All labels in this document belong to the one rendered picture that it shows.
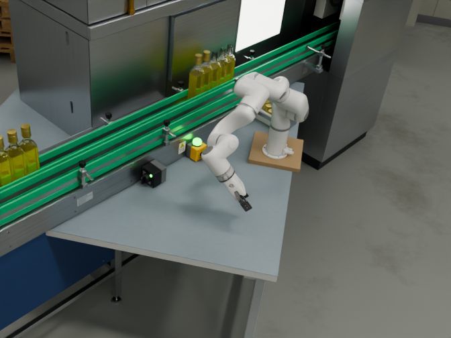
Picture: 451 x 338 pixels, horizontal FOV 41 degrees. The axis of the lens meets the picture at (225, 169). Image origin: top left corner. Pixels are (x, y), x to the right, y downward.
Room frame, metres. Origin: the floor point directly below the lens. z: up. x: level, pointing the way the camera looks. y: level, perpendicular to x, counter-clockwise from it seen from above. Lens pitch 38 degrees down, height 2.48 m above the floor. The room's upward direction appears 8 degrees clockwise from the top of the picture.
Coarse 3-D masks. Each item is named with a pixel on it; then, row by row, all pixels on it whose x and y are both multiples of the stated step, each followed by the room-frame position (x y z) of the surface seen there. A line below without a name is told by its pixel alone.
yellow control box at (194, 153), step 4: (188, 144) 2.30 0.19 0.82; (192, 144) 2.31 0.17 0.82; (204, 144) 2.32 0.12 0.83; (188, 148) 2.30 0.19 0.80; (192, 148) 2.28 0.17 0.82; (196, 148) 2.28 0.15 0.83; (200, 148) 2.28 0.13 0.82; (204, 148) 2.30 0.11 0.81; (188, 152) 2.30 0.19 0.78; (192, 152) 2.28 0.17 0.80; (196, 152) 2.27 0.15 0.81; (200, 152) 2.28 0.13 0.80; (188, 156) 2.30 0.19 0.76; (192, 156) 2.28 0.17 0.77; (196, 156) 2.27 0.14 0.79; (200, 156) 2.29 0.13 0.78; (196, 160) 2.27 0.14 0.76
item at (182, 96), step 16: (320, 32) 3.50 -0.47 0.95; (288, 48) 3.24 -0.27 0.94; (256, 64) 3.01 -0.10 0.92; (176, 96) 2.50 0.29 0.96; (144, 112) 2.34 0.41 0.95; (160, 112) 2.42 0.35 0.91; (112, 128) 2.19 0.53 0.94; (64, 144) 1.99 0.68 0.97; (80, 144) 2.05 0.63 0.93; (48, 160) 1.92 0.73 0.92
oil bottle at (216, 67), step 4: (212, 64) 2.63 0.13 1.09; (216, 64) 2.64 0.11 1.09; (212, 68) 2.62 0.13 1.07; (216, 68) 2.63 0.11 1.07; (220, 68) 2.66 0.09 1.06; (212, 72) 2.62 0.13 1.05; (216, 72) 2.63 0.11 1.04; (212, 76) 2.62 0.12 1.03; (216, 76) 2.64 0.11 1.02; (212, 80) 2.62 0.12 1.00; (216, 80) 2.64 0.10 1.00; (212, 84) 2.62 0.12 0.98; (216, 84) 2.64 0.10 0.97; (212, 88) 2.62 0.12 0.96
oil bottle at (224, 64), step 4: (220, 60) 2.68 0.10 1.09; (224, 60) 2.69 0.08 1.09; (220, 64) 2.67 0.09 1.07; (224, 64) 2.68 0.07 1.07; (228, 64) 2.70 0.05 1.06; (224, 68) 2.68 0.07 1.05; (220, 72) 2.67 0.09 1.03; (224, 72) 2.68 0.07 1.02; (220, 76) 2.66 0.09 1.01; (224, 76) 2.68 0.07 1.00; (220, 80) 2.67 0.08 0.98; (224, 80) 2.69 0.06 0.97
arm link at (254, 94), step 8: (256, 72) 2.25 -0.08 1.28; (240, 80) 2.12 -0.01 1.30; (248, 80) 2.12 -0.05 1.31; (240, 88) 2.10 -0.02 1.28; (248, 88) 2.09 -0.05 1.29; (256, 88) 2.08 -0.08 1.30; (264, 88) 2.09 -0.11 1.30; (240, 96) 2.10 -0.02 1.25; (248, 96) 2.05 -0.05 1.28; (256, 96) 2.05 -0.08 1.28; (264, 96) 2.07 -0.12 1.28; (248, 104) 2.02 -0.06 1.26; (256, 104) 2.03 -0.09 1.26; (256, 112) 2.02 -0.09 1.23
